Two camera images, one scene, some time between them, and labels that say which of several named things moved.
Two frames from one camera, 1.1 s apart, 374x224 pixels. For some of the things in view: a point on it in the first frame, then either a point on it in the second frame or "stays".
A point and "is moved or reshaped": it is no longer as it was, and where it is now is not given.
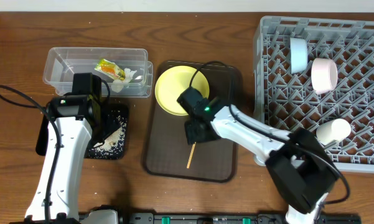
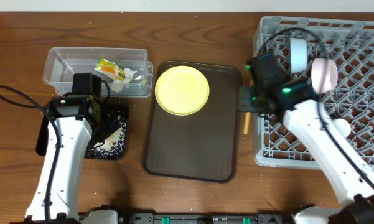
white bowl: x=324 y=75 stays
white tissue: x=117 y=84 stays
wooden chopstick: x=188 y=164 is moved or reshaped
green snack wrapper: x=109 y=68 stays
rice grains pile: x=112 y=147 stays
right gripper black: x=191 y=134 to x=247 y=103
